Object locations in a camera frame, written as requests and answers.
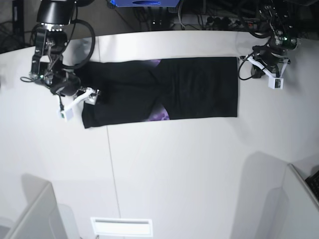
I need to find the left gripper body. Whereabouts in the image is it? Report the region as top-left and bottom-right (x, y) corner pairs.
(253, 45), (289, 72)

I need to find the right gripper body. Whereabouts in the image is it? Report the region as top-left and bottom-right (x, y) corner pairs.
(49, 71), (81, 96)

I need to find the black T-shirt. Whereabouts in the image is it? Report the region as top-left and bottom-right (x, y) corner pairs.
(75, 57), (239, 128)

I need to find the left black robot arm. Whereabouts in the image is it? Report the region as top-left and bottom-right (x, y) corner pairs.
(237, 0), (298, 81)

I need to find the blue box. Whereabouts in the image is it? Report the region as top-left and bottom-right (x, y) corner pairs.
(110, 0), (179, 7)

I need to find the black keyboard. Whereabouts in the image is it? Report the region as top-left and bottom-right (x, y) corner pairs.
(306, 171), (319, 199)

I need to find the white slotted table grommet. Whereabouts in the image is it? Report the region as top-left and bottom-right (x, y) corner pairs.
(91, 217), (154, 238)

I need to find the grey left partition panel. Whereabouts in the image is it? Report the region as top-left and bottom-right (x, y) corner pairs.
(0, 174), (81, 239)

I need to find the grey partition panel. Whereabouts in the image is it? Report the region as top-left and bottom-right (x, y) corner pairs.
(259, 163), (319, 239)
(0, 174), (81, 239)

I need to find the grey right partition panel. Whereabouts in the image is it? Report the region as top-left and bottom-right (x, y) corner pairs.
(259, 163), (319, 239)

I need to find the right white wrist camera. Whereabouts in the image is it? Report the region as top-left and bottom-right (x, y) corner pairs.
(59, 88), (96, 121)

